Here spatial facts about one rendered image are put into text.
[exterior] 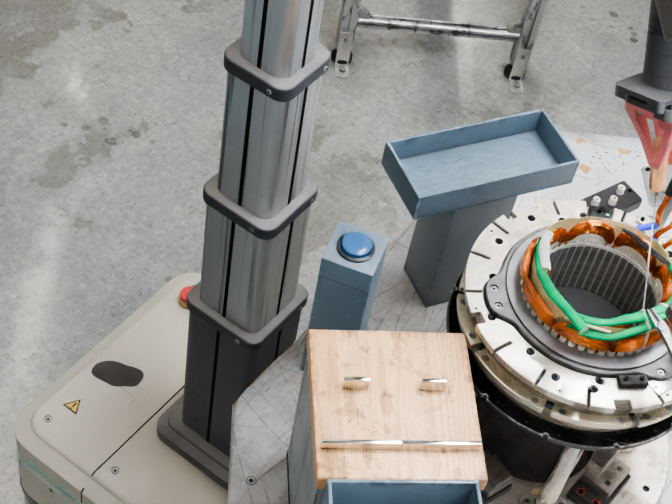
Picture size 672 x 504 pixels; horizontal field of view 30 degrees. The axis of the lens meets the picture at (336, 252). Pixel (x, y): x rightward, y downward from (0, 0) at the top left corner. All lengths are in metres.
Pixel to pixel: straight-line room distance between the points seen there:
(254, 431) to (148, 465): 0.59
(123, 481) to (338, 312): 0.75
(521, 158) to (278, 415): 0.50
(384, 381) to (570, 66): 2.25
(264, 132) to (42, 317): 1.25
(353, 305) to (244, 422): 0.23
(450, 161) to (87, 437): 0.92
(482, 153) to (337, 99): 1.57
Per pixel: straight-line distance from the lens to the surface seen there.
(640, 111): 1.35
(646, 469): 1.81
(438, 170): 1.74
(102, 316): 2.80
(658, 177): 1.40
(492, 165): 1.77
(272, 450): 1.72
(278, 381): 1.78
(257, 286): 1.87
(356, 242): 1.60
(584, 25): 3.76
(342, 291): 1.63
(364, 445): 1.39
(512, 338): 1.49
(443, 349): 1.49
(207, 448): 2.27
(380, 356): 1.47
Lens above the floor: 2.25
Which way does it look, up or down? 50 degrees down
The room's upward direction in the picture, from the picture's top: 12 degrees clockwise
